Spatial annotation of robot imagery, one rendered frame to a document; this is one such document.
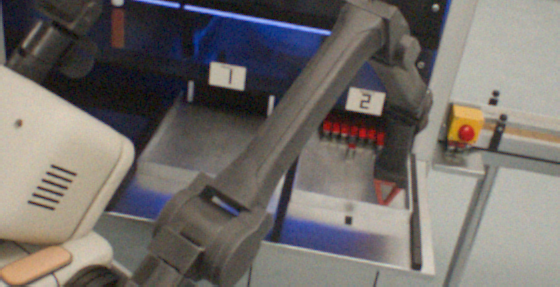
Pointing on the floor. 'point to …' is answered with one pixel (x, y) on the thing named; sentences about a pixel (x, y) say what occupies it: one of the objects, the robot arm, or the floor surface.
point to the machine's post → (444, 72)
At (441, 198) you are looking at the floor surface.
